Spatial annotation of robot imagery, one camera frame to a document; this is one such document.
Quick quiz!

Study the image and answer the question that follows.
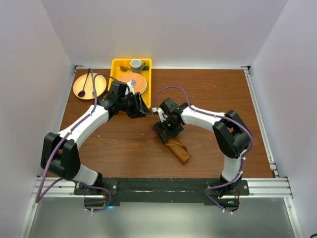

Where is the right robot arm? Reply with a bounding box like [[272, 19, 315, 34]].
[[152, 98, 254, 195]]

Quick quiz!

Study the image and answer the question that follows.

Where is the aluminium frame rail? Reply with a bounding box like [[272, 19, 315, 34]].
[[242, 66, 293, 199]]

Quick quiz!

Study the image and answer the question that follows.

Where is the purple cable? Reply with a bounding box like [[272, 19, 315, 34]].
[[35, 73, 119, 213], [152, 86, 255, 215]]

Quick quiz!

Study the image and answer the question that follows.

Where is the beige round plate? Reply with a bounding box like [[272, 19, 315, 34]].
[[72, 74, 107, 100]]

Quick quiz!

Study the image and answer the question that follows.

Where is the purple metal spoon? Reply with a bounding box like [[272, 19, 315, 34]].
[[77, 68, 91, 98]]

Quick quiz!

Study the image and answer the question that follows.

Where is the white cup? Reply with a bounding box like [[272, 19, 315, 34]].
[[130, 59, 145, 73]]

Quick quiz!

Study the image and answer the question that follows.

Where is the orange cloth napkin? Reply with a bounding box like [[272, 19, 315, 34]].
[[156, 132, 192, 165]]

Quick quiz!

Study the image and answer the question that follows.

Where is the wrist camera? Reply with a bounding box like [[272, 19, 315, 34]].
[[152, 107, 168, 122], [126, 79, 137, 95]]

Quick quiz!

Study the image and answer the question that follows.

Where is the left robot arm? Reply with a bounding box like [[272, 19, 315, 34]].
[[41, 80, 151, 194]]

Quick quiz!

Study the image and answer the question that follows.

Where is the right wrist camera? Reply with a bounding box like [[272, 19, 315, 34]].
[[152, 107, 168, 122]]

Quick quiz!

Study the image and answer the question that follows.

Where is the yellow plastic tray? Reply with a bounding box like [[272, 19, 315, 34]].
[[110, 58, 152, 109]]

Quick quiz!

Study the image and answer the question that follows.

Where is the iridescent metal fork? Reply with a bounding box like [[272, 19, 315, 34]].
[[90, 68, 96, 98]]

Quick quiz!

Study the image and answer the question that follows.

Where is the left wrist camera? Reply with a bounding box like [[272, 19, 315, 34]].
[[126, 79, 137, 95]]

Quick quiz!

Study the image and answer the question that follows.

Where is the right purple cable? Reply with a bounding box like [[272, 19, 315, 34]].
[[152, 86, 255, 215]]

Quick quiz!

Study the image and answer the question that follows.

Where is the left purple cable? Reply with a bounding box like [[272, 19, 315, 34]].
[[35, 73, 119, 213]]

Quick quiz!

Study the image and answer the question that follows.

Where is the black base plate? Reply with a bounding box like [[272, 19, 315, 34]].
[[73, 177, 250, 208]]

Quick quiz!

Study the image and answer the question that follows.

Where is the woven orange round plate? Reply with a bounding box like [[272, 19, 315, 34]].
[[118, 72, 147, 94]]

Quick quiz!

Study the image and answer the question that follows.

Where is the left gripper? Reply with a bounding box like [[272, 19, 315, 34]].
[[118, 92, 151, 119]]

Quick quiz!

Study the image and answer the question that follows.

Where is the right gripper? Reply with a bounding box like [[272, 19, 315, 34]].
[[154, 116, 183, 144]]

